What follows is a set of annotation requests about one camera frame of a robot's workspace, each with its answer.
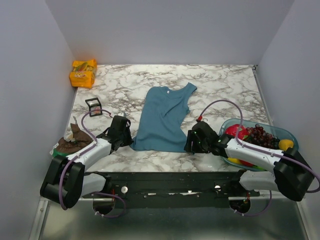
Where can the purple grapes bunch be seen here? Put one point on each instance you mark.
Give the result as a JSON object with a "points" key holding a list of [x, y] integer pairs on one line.
{"points": [[258, 136]]}

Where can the blue tank top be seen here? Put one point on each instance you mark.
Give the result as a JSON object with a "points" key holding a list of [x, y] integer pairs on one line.
{"points": [[160, 122]]}

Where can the red apple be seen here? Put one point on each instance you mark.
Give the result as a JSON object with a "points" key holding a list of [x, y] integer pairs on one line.
{"points": [[247, 164]]}

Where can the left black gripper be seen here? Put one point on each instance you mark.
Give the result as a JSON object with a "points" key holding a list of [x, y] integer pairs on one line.
{"points": [[130, 140]]}

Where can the black brooch box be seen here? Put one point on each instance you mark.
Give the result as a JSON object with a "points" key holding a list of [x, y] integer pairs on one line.
{"points": [[94, 106]]}

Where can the brown green snack bag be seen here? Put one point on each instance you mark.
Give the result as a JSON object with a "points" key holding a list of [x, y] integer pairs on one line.
{"points": [[73, 143]]}

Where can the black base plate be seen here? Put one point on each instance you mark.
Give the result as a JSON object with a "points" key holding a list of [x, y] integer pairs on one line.
{"points": [[173, 200]]}

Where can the yellow lemon lower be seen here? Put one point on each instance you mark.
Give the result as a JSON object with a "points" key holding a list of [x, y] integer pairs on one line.
{"points": [[235, 161]]}

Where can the aluminium frame rail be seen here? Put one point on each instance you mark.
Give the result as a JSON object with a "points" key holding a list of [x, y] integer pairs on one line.
{"points": [[230, 187]]}

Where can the teal glass fruit bowl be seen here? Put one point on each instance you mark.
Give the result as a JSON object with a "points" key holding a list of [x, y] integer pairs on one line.
{"points": [[276, 131]]}

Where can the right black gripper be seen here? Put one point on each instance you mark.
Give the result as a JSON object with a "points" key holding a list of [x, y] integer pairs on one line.
{"points": [[192, 136]]}

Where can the orange snack packet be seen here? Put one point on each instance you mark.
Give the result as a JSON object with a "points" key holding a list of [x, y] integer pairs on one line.
{"points": [[83, 73]]}

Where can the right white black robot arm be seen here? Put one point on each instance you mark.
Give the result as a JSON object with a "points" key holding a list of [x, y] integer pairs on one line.
{"points": [[284, 171]]}

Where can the red dragon fruit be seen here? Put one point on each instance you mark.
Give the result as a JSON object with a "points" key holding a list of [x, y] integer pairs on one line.
{"points": [[242, 131]]}

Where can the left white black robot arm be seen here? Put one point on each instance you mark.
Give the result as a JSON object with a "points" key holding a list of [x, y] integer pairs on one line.
{"points": [[82, 160]]}

